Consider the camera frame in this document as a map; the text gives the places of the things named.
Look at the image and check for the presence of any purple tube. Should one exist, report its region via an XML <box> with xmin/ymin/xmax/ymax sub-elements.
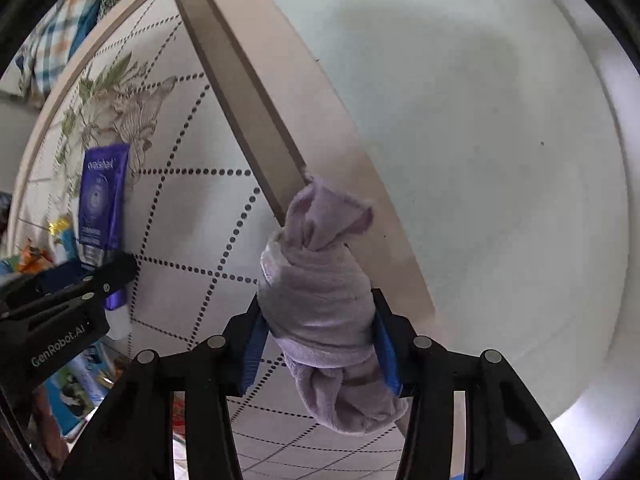
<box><xmin>76</xmin><ymin>143</ymin><xmax>132</xmax><ymax>341</ymax></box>

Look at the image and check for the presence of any blue printed packet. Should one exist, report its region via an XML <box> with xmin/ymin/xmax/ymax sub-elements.
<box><xmin>42</xmin><ymin>344</ymin><xmax>117</xmax><ymax>437</ymax></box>

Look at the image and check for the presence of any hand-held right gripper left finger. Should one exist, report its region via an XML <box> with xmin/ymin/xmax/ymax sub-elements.
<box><xmin>64</xmin><ymin>299</ymin><xmax>269</xmax><ymax>480</ymax></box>

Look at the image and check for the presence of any lilac knotted towel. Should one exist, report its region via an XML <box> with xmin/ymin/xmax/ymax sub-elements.
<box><xmin>257</xmin><ymin>172</ymin><xmax>412</xmax><ymax>436</ymax></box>

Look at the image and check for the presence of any plaid cloth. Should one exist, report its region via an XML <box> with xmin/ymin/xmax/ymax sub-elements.
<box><xmin>14</xmin><ymin>0</ymin><xmax>127</xmax><ymax>97</ymax></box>

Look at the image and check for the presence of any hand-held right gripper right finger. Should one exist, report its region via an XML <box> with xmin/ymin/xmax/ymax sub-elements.
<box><xmin>371</xmin><ymin>289</ymin><xmax>582</xmax><ymax>480</ymax></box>

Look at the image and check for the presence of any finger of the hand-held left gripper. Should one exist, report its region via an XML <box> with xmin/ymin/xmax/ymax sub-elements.
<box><xmin>0</xmin><ymin>252</ymin><xmax>139</xmax><ymax>307</ymax></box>
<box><xmin>0</xmin><ymin>280</ymin><xmax>110</xmax><ymax>325</ymax></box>

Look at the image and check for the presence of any beige box with dotted lining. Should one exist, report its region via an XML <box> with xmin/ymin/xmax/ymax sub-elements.
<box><xmin>7</xmin><ymin>0</ymin><xmax>437</xmax><ymax>480</ymax></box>

